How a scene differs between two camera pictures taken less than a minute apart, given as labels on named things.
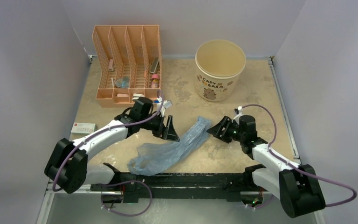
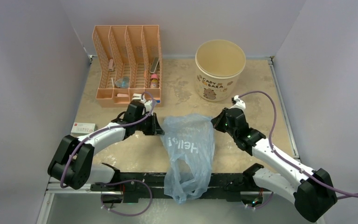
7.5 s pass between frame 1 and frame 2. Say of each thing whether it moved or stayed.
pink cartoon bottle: stayed
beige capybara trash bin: stayed
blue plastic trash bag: moved
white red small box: stayed
